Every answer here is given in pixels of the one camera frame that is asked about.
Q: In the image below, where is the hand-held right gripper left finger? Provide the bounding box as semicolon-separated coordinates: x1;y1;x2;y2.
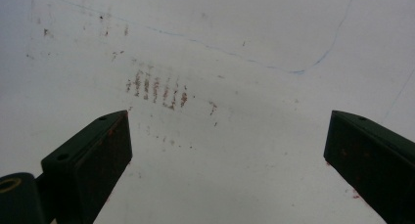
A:
40;110;133;224

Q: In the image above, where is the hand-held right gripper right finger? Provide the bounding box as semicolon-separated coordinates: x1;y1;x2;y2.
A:
323;110;415;224

